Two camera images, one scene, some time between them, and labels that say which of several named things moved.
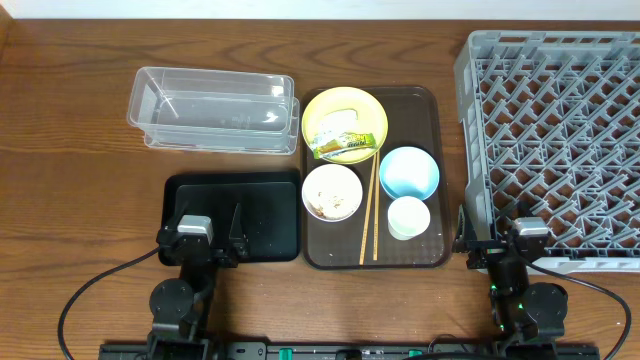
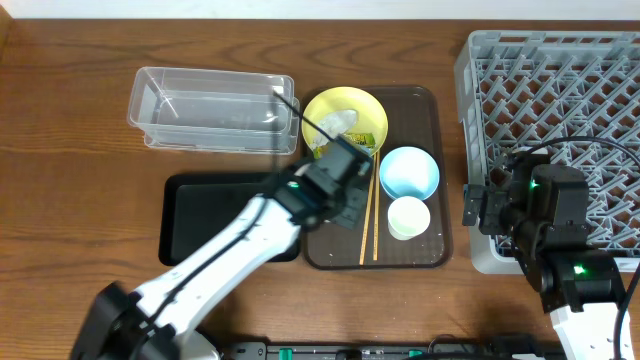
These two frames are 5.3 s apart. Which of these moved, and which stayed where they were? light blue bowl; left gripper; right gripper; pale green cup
Moved: left gripper; right gripper
Stayed: pale green cup; light blue bowl
